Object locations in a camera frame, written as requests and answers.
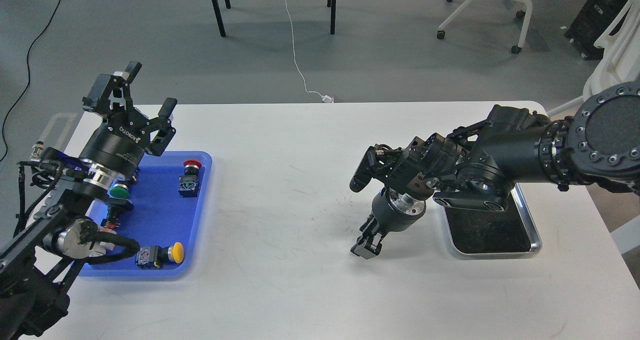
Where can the black equipment case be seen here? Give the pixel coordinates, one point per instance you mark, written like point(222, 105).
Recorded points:
point(590, 23)

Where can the green push button switch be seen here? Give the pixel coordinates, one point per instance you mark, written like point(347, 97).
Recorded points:
point(117, 204)

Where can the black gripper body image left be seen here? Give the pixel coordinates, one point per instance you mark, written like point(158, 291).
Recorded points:
point(119, 149)

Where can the black table legs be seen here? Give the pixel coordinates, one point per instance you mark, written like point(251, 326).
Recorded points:
point(270, 6)

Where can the white grey office chair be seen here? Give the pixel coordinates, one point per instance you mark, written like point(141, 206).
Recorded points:
point(620, 62)

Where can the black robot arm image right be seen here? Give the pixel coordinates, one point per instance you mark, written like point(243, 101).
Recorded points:
point(477, 167)

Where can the red push button switch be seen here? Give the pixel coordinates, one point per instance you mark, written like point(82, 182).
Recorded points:
point(189, 184)

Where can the silver metal tray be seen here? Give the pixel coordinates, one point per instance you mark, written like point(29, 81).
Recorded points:
point(478, 234)

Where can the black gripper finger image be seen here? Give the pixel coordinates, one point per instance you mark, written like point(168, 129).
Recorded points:
point(162, 124)
point(373, 242)
point(359, 248)
point(110, 98)

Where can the yellow push button switch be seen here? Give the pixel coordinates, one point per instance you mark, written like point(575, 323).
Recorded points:
point(155, 256)

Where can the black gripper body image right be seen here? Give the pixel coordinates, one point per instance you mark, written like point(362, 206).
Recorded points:
point(395, 212)

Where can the white office chair base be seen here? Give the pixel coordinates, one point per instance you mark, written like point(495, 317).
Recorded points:
point(490, 12)

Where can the blue plastic tray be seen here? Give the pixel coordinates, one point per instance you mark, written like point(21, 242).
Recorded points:
point(161, 216)

